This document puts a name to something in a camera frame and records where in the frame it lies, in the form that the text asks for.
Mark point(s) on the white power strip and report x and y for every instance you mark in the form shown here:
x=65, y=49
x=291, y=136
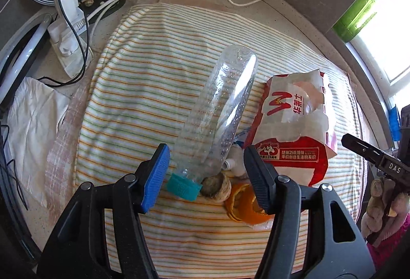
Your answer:
x=73, y=52

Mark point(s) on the pink checked towel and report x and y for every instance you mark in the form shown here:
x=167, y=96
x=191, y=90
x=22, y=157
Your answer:
x=59, y=173

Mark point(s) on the white cloth at left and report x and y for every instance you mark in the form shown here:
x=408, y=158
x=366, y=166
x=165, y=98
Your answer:
x=34, y=118

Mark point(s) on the gloved right hand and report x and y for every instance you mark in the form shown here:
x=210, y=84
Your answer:
x=385, y=213

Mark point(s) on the striped white cloth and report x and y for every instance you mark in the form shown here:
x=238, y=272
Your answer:
x=147, y=80

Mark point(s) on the crumpled white tissue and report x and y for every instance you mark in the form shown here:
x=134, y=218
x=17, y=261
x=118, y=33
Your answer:
x=262, y=226

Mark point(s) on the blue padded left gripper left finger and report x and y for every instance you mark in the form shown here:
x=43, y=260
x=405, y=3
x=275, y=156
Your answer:
x=152, y=174

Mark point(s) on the orange peel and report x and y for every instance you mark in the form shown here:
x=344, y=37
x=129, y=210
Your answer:
x=242, y=206

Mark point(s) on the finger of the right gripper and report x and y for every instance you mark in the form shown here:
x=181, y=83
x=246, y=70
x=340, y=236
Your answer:
x=363, y=149

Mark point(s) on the white toothpaste tube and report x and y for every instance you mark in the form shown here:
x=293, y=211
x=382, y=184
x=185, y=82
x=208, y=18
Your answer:
x=234, y=162

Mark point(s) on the green soap bottle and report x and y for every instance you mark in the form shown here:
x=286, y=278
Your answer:
x=354, y=19

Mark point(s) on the brown round food scrap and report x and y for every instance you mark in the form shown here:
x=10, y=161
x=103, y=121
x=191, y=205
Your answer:
x=216, y=188

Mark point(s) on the clear plastic bottle teal cap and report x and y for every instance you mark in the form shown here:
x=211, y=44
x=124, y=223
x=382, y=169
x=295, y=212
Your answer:
x=208, y=133

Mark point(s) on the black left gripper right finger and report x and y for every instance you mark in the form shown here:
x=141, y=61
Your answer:
x=262, y=177

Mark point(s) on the red white paper bag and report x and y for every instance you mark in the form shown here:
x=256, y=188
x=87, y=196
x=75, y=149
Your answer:
x=294, y=129

